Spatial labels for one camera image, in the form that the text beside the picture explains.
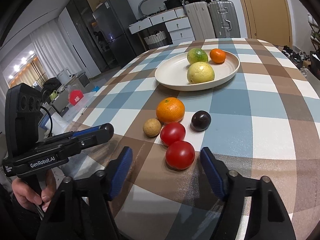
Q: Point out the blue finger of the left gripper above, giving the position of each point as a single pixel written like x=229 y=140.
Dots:
x=101 y=136
x=85 y=131

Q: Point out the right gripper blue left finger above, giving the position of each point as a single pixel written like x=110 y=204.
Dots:
x=117 y=171

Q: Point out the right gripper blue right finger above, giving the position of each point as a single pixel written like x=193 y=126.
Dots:
x=216 y=172

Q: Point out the red tomato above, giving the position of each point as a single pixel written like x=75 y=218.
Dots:
x=172 y=132
x=180 y=155

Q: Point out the dark purple plum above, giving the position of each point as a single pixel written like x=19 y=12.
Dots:
x=200 y=121

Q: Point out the large orange tangerine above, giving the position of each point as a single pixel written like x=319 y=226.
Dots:
x=170 y=110

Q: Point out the yellow-green guava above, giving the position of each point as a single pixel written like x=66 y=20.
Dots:
x=200 y=72

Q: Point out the small orange tangerine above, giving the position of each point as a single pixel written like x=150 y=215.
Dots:
x=218 y=56

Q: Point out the green-yellow guava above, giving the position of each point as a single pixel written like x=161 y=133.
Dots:
x=197 y=55

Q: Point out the person's left hand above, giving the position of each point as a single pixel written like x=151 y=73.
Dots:
x=27 y=197

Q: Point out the red gift box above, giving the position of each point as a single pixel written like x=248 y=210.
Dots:
x=75 y=96

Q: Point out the white electric kettle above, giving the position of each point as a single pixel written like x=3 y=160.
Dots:
x=64 y=76

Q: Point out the checkered tablecloth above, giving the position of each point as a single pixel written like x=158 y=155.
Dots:
x=265 y=122

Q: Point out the white curtain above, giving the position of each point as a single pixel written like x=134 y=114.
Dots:
x=52 y=50

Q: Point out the cream round plate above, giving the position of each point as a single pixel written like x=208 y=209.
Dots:
x=178 y=74

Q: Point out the woven laundry basket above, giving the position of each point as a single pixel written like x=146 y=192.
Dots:
x=156 y=40

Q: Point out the dark grey refrigerator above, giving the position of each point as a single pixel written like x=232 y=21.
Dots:
x=114 y=18

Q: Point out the black glass cabinet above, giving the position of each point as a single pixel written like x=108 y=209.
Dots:
x=81 y=13

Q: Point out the white drawer desk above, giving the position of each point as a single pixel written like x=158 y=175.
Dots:
x=174 y=22

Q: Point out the oval mirror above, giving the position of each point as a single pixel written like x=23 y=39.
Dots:
x=148 y=7

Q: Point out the silver suitcase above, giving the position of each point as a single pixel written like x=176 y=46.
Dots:
x=224 y=19

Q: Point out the beige suitcase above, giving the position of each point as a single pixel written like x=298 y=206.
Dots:
x=200 y=20

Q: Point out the wooden door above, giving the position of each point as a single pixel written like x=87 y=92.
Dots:
x=268 y=20

